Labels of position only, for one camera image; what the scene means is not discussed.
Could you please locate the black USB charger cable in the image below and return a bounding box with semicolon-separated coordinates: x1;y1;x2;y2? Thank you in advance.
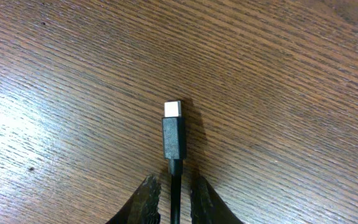
161;100;188;224

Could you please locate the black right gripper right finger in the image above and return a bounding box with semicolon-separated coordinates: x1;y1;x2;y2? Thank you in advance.
190;176;242;224

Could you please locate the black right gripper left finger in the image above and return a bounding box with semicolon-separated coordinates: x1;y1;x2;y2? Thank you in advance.
106;175;161;224

